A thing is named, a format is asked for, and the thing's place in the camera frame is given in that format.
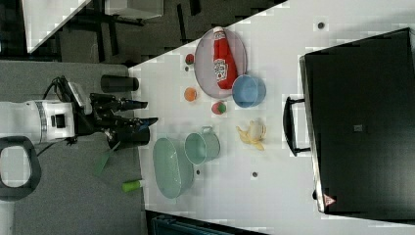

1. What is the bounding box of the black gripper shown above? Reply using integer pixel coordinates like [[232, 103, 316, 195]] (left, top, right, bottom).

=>
[[75, 93, 159, 137]]

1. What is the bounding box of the peeled toy banana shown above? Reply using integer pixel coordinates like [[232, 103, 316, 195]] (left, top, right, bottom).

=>
[[236, 120, 266, 151]]

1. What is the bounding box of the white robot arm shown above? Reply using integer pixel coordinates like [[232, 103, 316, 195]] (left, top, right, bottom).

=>
[[1, 93, 158, 202]]

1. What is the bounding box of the green mug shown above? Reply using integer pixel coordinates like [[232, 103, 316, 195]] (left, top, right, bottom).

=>
[[184, 126, 220, 165]]

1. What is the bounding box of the black cylinder lower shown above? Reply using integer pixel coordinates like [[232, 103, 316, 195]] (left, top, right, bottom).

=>
[[107, 126, 151, 150]]

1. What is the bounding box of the black cylinder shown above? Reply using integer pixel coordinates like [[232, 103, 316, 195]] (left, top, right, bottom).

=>
[[107, 126, 151, 150], [101, 74, 139, 93]]

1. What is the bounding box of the black cylinder upper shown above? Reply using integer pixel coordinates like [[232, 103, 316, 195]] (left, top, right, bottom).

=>
[[101, 74, 139, 93]]

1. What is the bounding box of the orange toy fruit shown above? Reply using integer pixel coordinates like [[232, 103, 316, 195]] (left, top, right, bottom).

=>
[[184, 87, 197, 102]]

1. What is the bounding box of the green marker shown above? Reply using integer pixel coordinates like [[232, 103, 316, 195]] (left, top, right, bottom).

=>
[[121, 180, 144, 193]]

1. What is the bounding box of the green oval bowl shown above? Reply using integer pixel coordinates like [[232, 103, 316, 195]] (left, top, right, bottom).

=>
[[153, 138, 194, 199]]

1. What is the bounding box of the small red toy fruit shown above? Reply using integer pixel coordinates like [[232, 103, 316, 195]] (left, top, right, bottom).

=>
[[185, 54, 195, 65]]

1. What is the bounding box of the toy strawberry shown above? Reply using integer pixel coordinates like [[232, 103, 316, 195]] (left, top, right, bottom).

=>
[[211, 102, 226, 115]]

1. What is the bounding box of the grey round plate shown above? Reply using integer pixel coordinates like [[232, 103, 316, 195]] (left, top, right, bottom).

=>
[[194, 28, 248, 99]]

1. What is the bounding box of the red ketchup bottle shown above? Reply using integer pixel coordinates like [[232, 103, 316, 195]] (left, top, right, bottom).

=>
[[212, 26, 238, 90]]

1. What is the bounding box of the blue bowl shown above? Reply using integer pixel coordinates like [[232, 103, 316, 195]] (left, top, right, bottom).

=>
[[232, 74, 266, 108]]

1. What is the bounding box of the black toaster oven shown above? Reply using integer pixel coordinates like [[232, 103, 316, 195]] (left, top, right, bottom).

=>
[[299, 27, 415, 224]]

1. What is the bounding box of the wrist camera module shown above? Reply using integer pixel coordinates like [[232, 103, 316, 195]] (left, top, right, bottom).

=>
[[60, 76, 92, 115]]

